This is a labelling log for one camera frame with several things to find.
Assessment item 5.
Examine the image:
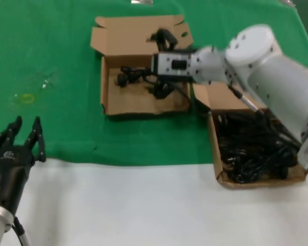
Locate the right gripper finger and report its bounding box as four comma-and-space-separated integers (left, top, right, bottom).
146, 28, 178, 52
146, 79, 176, 100

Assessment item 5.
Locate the pile of black power cables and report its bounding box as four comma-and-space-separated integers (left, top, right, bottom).
217, 110, 302, 184

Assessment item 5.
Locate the black power cable with plug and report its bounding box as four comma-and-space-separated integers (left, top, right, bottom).
117, 65, 160, 89

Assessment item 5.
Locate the open cardboard box shallow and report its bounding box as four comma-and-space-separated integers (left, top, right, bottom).
89, 14, 195, 118
192, 83, 308, 190

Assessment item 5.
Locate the green table cloth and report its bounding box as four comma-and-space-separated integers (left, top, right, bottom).
0, 0, 308, 167

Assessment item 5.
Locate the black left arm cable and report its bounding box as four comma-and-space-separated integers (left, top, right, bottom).
11, 216, 30, 246

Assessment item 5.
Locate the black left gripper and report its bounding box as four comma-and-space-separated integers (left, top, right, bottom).
0, 115, 47, 214

